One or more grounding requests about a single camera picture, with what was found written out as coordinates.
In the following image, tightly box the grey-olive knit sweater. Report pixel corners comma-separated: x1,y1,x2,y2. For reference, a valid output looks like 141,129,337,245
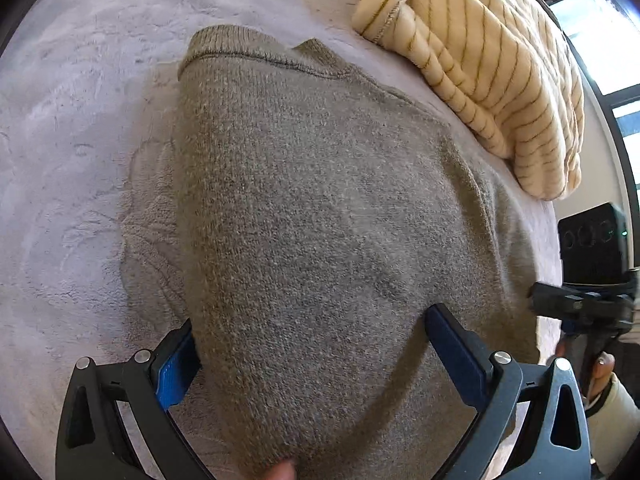
172,25,543,480

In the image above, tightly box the white bed sheet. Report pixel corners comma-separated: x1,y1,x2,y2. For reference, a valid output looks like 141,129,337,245
0,0,566,480

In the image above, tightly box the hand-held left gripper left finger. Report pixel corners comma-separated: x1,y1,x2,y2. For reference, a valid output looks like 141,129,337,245
55,317,211,480

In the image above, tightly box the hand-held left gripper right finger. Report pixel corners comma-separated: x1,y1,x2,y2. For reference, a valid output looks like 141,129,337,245
424,303,593,480

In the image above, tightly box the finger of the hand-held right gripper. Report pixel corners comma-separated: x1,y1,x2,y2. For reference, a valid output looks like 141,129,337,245
530,282,593,320

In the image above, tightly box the cream striped garment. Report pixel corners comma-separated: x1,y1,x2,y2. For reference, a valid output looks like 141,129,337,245
351,0,586,202

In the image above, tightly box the dark framed window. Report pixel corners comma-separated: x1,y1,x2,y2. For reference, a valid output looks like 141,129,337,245
515,0,640,201

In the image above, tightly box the person's right hand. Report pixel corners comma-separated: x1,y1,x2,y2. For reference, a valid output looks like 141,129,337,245
587,352,618,403

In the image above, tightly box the person's left hand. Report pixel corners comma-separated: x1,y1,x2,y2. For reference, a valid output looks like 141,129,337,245
262,457,298,480

